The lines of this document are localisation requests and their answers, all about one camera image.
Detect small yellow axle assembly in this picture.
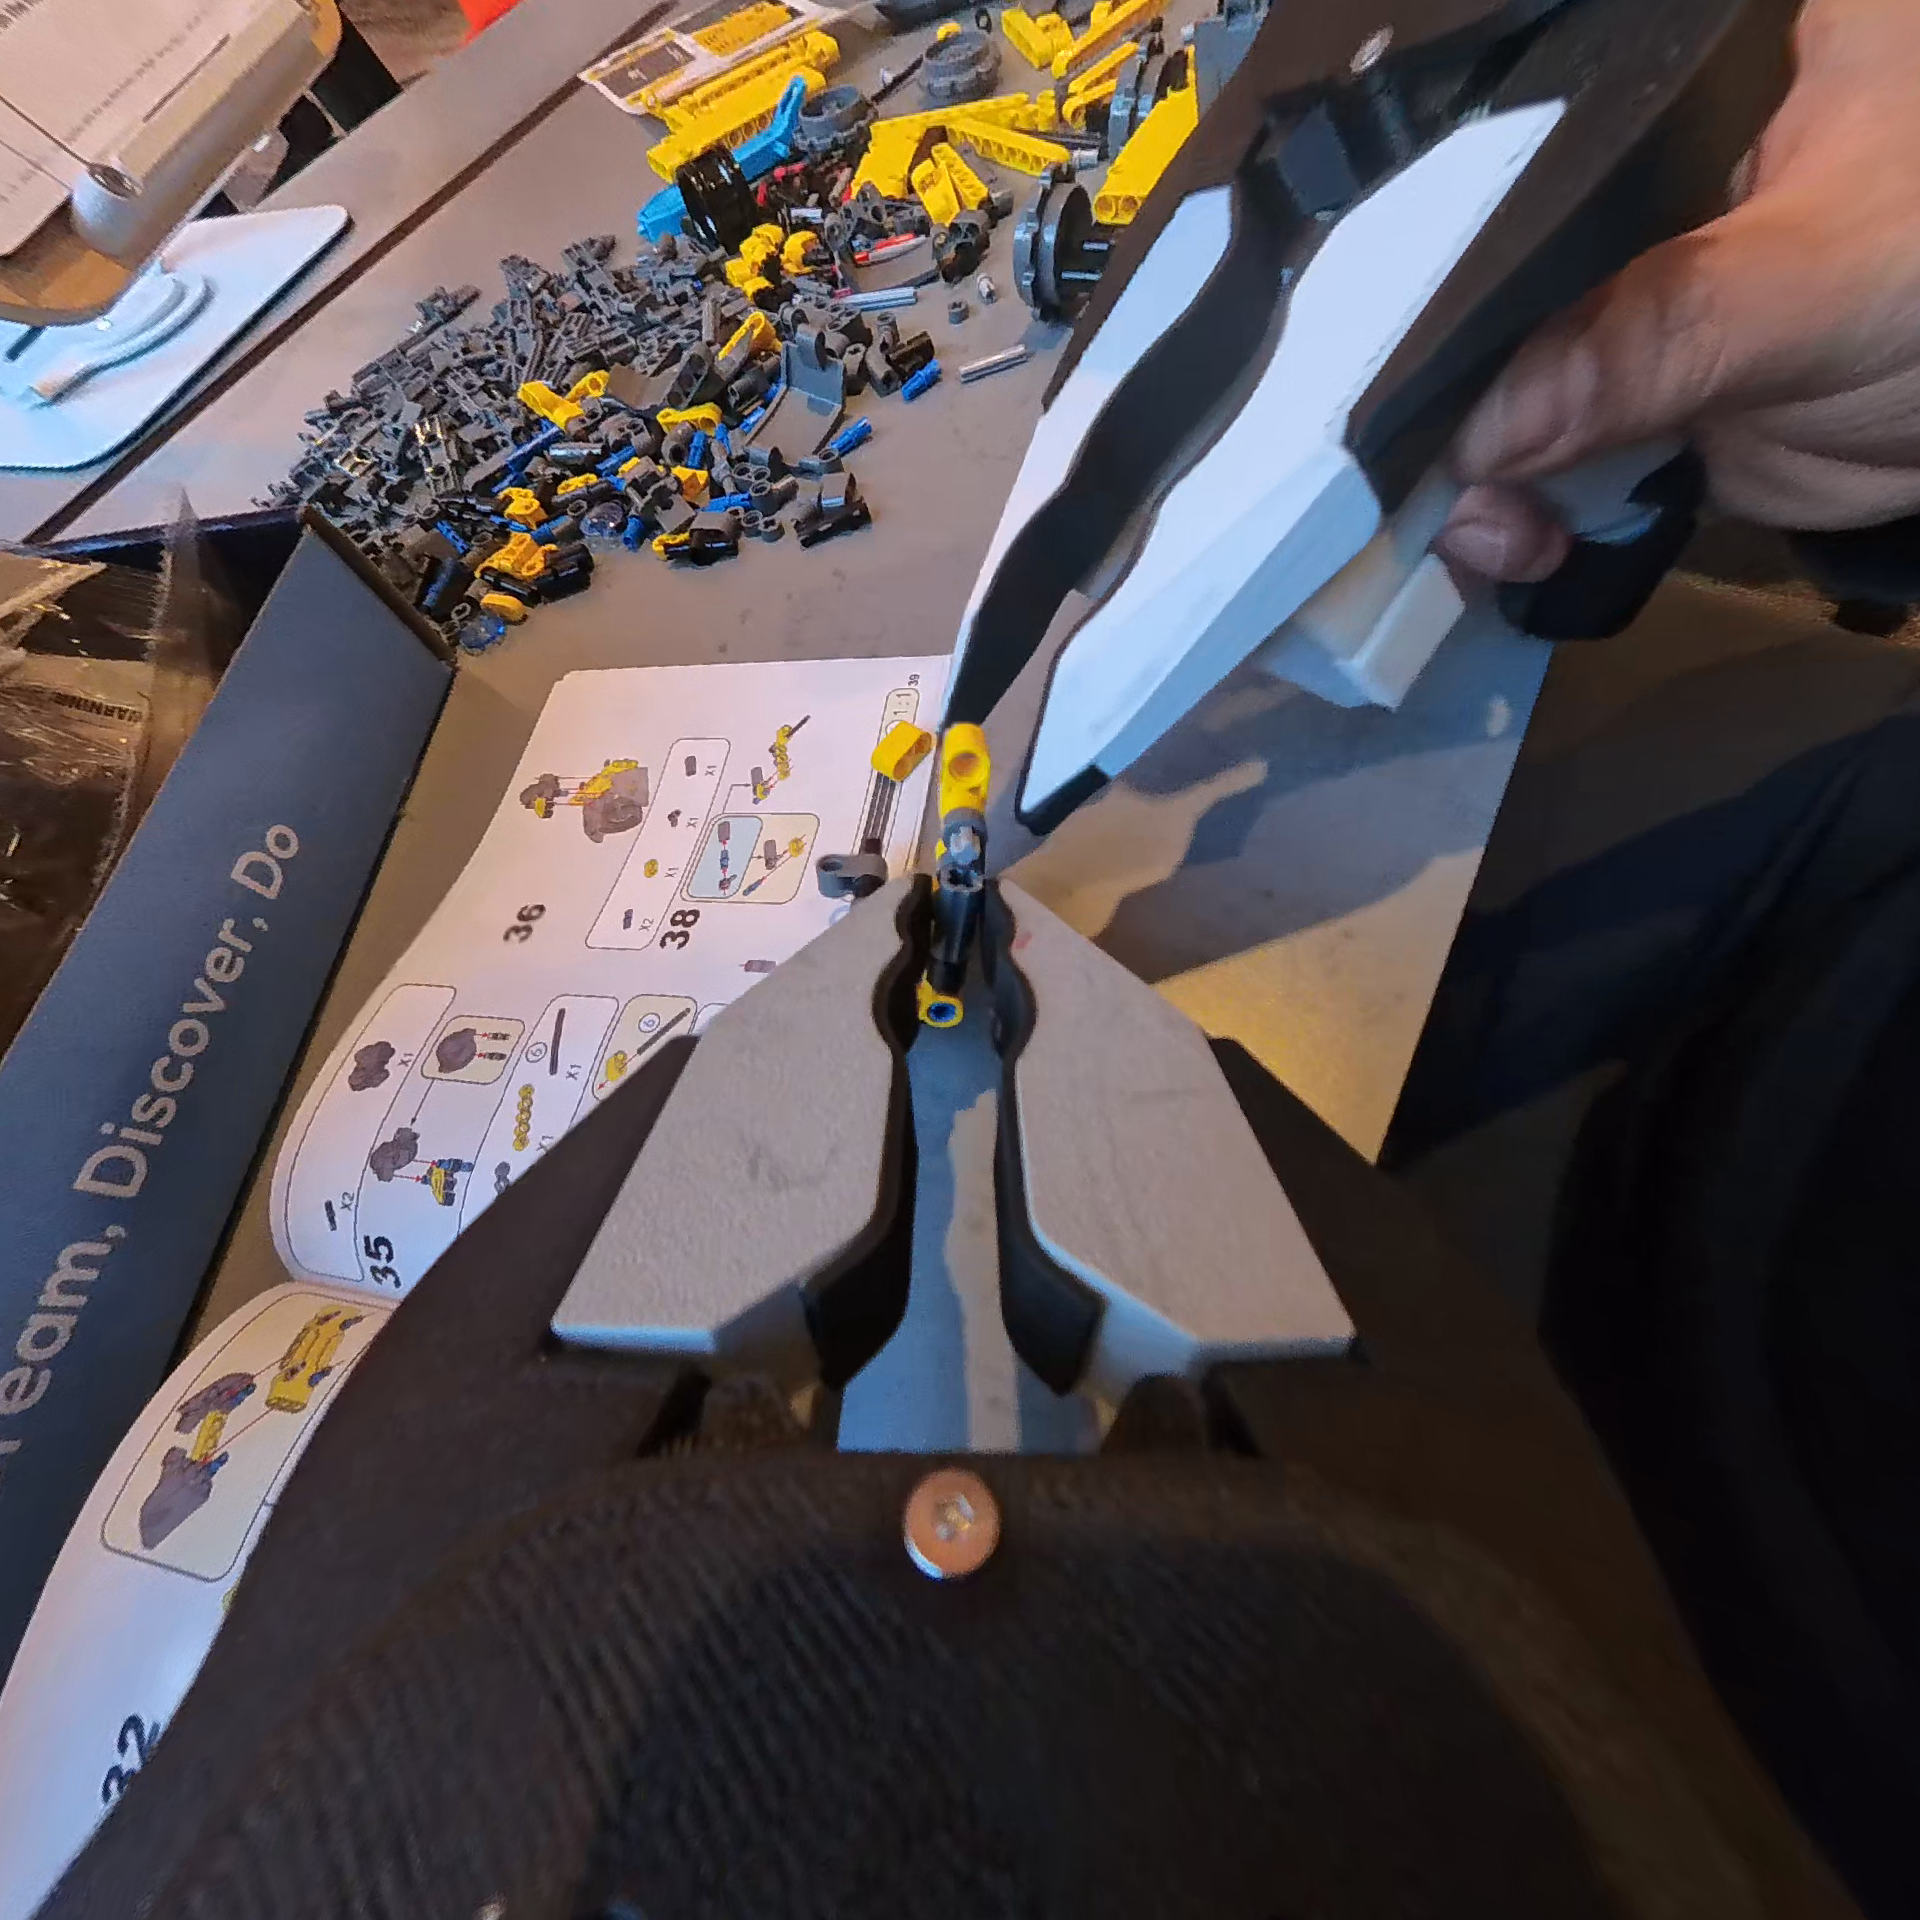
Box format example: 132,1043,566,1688
915,723,999,1038

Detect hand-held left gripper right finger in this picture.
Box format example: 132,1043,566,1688
983,881,1358,1403

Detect pile of small brick pieces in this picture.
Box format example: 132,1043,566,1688
277,231,963,655

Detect person's right forearm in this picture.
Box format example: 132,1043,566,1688
1791,510,1920,641

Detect dark blue cardboard box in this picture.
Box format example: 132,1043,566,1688
0,510,459,1667

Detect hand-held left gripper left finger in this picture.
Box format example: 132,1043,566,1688
550,879,924,1367

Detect person's right hand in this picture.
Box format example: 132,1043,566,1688
1438,0,1920,587

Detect white flat device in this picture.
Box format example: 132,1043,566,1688
0,201,354,474

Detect printed paper sheet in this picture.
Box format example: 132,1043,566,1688
0,0,301,257

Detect blue brick panel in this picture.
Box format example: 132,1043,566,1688
637,83,819,243

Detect crumpled clear plastic bags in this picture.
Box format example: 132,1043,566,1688
0,547,204,1023

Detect black yellow vehicle model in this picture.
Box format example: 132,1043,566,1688
1013,46,1202,326

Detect instruction booklet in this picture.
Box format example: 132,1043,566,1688
0,657,963,1906

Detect sticker sheet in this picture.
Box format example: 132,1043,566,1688
576,0,842,107

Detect grey curved panel piece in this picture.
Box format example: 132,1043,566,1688
779,322,860,418

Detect spread of yellow brick panels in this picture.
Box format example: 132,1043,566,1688
644,0,1202,226

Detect person's dark clothed body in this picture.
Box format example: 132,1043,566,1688
1381,518,1920,1920

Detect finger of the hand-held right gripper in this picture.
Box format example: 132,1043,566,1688
1014,97,1567,840
942,188,1295,734

